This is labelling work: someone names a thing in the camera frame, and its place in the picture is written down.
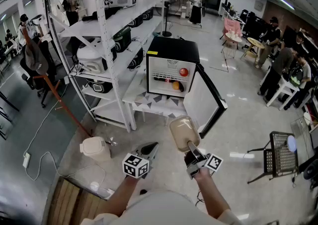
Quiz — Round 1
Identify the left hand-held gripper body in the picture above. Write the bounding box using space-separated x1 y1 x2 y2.
122 142 159 179

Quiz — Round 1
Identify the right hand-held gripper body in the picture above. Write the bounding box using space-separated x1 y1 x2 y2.
184 150 224 180

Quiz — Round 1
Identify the beige translucent plastic container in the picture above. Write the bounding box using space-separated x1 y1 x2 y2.
168 115 201 152

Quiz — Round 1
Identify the black mini fridge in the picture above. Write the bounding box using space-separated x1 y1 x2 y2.
146 36 228 139

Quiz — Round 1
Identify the person's left forearm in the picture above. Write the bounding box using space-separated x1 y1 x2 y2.
99 175 140 217

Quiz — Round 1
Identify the person's right forearm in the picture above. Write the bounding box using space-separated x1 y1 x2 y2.
196 168 231 220

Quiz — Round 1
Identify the white triangle-patterned small table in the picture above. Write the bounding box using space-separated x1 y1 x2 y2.
122 65 189 131

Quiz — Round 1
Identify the person's white shirt torso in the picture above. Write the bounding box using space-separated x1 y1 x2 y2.
79 189 245 225

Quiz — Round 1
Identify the dark drink bottle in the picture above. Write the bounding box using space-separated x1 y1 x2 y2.
153 76 177 83

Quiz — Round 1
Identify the black white rice cooker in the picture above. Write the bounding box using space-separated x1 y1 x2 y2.
86 78 114 94

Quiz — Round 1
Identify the wooden slatted bench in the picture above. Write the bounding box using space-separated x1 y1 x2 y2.
47 176 107 225

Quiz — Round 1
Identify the brown wooden coat rack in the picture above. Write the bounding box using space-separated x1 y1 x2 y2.
21 26 94 138

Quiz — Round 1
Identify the white power strip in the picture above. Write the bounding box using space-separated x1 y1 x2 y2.
22 152 31 169

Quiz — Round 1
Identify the white rectangular table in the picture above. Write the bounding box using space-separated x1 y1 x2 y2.
259 67 301 110

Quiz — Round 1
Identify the black green rice cooker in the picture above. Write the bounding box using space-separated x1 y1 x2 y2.
113 26 132 53

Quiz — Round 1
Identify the round white side table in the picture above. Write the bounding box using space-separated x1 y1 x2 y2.
221 32 243 60

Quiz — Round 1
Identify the black standing fan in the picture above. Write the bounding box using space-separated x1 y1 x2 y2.
161 0 181 38

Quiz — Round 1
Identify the round yellow wooden table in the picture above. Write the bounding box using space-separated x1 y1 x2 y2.
239 37 265 66

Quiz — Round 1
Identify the white metal shelving rack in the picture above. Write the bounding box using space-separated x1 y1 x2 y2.
43 0 167 133

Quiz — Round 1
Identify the pink chair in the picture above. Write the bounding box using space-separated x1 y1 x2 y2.
220 17 243 46

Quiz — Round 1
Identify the black office chair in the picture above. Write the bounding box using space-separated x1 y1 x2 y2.
19 40 60 108

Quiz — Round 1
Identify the black cloth bag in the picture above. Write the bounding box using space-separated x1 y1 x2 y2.
81 7 122 22

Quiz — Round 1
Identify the white power cable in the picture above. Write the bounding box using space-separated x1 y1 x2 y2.
24 94 115 199

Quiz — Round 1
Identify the black wire basket stand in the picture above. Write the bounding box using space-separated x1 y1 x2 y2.
247 131 300 184

